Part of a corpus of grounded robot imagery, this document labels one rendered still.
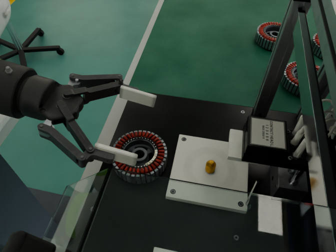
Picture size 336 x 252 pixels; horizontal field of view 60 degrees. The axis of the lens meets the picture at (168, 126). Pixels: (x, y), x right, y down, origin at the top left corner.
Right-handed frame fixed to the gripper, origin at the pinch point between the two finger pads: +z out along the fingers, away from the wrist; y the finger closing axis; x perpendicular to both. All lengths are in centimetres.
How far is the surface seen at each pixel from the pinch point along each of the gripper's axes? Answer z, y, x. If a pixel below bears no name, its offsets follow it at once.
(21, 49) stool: -100, -112, -103
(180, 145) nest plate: 8.7, -4.7, -8.5
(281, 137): 21.9, 0.6, 8.4
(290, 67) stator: 32.2, -34.6, -3.0
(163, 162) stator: 5.9, 1.6, -7.0
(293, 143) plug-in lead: 24.6, 0.1, 7.2
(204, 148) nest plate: 13.6, -4.9, -7.5
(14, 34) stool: -103, -112, -92
